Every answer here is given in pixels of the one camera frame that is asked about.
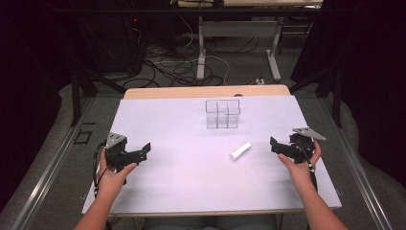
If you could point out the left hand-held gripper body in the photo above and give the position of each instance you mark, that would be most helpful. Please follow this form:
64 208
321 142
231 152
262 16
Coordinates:
116 152

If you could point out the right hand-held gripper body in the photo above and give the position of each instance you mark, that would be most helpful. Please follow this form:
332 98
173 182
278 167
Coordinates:
303 147

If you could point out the white cylindrical tube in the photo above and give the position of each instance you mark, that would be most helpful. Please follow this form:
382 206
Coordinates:
241 151

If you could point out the clear plastic divided box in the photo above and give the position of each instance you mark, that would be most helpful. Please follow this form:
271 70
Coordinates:
222 114

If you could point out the person's right hand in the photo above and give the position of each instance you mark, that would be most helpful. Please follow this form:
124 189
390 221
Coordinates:
300 169

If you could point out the person's left hand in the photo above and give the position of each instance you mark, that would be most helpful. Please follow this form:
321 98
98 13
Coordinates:
112 179

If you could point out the pale lavender table sheet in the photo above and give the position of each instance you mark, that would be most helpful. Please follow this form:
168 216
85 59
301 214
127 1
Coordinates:
191 172

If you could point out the white power strip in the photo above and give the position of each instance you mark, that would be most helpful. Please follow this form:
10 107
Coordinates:
260 81

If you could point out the black metal stand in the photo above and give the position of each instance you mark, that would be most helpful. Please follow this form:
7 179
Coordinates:
332 86
81 86

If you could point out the dark curtain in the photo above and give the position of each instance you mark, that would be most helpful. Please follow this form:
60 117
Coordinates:
373 80
28 80

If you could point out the dark computer tower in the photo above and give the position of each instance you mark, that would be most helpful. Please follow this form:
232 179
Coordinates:
134 44

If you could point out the grey metal floor rail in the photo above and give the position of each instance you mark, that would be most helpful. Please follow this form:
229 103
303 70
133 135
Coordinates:
360 179
48 172

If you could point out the white metal desk frame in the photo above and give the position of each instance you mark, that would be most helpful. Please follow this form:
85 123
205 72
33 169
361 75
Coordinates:
237 28

